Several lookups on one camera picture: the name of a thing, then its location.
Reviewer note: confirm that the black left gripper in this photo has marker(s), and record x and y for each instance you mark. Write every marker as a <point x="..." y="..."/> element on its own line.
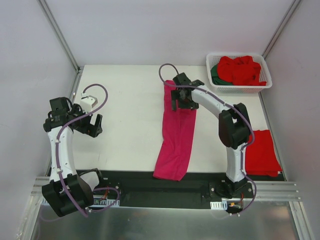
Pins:
<point x="88" y="124"/>

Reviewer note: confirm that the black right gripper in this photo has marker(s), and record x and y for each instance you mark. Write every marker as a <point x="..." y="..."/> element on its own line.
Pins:
<point x="182" y="94"/>

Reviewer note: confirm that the pink t shirt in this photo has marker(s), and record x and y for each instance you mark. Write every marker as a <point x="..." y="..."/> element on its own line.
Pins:
<point x="178" y="128"/>

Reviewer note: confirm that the white plastic laundry basket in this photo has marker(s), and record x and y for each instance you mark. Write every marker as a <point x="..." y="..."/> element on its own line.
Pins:
<point x="214" y="58"/>

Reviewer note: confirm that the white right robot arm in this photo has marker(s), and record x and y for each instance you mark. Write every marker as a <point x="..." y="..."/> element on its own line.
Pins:
<point x="234" y="128"/>

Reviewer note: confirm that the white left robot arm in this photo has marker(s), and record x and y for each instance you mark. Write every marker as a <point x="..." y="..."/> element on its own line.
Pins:
<point x="68" y="191"/>

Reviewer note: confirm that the green t shirt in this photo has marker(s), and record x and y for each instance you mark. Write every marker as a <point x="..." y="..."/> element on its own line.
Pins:
<point x="216" y="79"/>

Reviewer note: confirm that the red crumpled t shirt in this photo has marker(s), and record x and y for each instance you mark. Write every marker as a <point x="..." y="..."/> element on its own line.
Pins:
<point x="240" y="71"/>

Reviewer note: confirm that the folded red t shirt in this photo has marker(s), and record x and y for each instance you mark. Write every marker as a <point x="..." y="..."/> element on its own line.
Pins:
<point x="260" y="157"/>

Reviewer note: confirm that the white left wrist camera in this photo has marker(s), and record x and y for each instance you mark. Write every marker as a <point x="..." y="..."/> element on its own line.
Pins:
<point x="88" y="101"/>

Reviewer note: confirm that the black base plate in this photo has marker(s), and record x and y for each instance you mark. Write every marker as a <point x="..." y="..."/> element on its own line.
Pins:
<point x="139" y="189"/>

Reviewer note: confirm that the aluminium frame rail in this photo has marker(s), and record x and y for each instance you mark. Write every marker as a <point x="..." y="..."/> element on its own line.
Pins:
<point x="264" y="189"/>

